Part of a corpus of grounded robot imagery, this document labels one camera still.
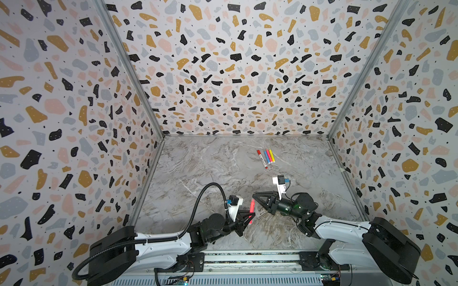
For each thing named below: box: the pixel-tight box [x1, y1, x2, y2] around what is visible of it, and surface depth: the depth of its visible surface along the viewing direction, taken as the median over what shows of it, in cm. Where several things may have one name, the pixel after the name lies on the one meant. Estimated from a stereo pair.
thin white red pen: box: [256, 149, 268, 170], surface depth 111 cm
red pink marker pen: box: [248, 198, 256, 225], surface depth 73 cm
